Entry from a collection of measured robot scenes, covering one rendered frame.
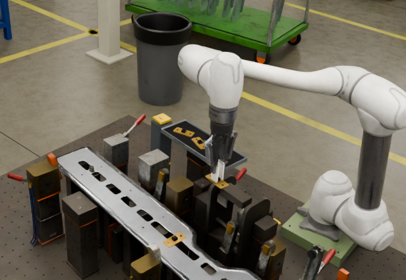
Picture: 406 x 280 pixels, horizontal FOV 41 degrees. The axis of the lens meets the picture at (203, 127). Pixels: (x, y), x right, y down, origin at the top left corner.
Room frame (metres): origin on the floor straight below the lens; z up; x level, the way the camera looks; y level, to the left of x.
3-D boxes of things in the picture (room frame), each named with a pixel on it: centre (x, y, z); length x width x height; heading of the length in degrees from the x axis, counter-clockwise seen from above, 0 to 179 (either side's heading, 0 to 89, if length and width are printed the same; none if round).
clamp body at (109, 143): (1.99, 0.36, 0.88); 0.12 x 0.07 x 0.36; 135
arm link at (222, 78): (1.48, -0.05, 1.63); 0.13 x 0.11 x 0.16; 35
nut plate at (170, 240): (1.45, 0.07, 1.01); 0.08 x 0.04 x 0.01; 136
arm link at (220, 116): (1.47, -0.06, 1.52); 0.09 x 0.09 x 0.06
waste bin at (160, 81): (4.43, 0.42, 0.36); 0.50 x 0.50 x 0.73
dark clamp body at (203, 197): (1.62, -0.06, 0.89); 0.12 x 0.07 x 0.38; 135
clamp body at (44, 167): (1.72, 0.63, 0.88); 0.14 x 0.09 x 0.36; 135
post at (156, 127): (2.03, 0.18, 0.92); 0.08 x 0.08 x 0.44; 45
